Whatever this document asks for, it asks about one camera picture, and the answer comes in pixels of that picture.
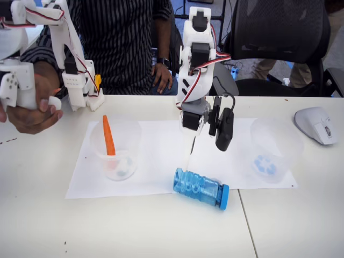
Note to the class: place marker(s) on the person's left forearm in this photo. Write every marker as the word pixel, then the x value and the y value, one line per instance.
pixel 164 32

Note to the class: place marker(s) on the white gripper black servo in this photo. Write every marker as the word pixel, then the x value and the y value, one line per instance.
pixel 191 121

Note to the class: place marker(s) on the blue plastic bottle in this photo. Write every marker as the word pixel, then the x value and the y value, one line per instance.
pixel 199 186

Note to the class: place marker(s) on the black padded office chair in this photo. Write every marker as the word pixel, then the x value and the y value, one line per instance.
pixel 177 48

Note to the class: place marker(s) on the black webcam with bracket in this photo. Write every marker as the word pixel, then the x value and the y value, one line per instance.
pixel 224 129

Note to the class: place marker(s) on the small white object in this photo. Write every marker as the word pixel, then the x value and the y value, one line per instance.
pixel 287 82

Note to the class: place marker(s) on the person's left hand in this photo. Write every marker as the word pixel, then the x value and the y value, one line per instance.
pixel 161 78

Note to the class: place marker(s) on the clear cup with multicolour label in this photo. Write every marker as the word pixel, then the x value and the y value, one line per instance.
pixel 126 139

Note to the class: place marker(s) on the black mesh office chair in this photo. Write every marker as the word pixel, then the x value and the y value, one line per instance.
pixel 279 27

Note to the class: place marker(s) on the orange carrot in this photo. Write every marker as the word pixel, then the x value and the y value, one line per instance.
pixel 108 137

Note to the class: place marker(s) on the clear cup with recycling label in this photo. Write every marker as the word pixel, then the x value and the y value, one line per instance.
pixel 276 139

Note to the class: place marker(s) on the person's right forearm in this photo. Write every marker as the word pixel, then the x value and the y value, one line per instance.
pixel 47 72

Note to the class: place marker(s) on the person in brown clothes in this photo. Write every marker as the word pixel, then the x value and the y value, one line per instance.
pixel 264 70

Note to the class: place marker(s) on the white computer mouse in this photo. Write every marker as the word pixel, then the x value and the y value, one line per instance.
pixel 314 123

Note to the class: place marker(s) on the white side desk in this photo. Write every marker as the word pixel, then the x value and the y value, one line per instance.
pixel 33 36

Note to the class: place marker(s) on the person in striped shirt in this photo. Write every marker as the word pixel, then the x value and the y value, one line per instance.
pixel 115 40

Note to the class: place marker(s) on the black seat pad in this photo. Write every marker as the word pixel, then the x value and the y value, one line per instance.
pixel 228 86

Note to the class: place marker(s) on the white leader arm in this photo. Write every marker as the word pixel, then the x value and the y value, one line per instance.
pixel 71 78

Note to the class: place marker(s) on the blue recycling symbol label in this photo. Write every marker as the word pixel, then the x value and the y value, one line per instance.
pixel 264 164

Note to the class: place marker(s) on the small blue object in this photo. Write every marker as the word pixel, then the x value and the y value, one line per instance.
pixel 235 74

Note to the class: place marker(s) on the person's right hand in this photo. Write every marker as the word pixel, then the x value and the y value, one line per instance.
pixel 29 121

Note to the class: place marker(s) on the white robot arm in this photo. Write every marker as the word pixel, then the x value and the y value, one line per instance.
pixel 199 37

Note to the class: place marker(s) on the dark wristwatch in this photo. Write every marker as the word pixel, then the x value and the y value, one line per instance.
pixel 163 61

